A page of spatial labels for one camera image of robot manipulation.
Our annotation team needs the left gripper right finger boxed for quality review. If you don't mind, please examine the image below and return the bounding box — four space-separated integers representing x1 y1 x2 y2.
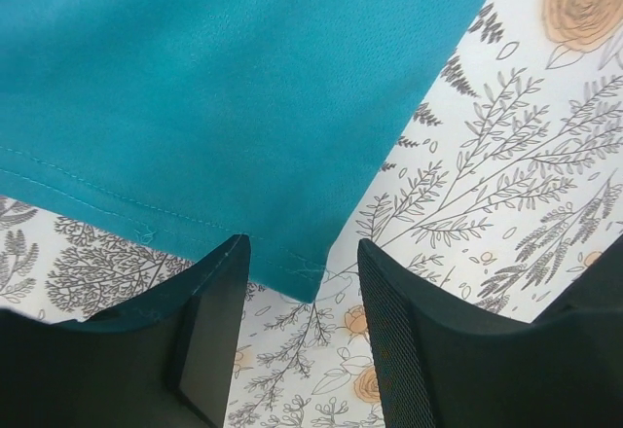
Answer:
357 240 622 427

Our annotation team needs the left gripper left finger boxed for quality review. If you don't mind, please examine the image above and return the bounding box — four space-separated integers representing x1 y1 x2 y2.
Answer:
1 235 250 427

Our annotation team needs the teal blue t shirt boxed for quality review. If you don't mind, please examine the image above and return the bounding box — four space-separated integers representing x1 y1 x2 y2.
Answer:
1 0 485 303

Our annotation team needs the floral table mat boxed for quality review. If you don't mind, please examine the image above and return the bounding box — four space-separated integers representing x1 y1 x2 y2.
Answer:
1 0 622 427

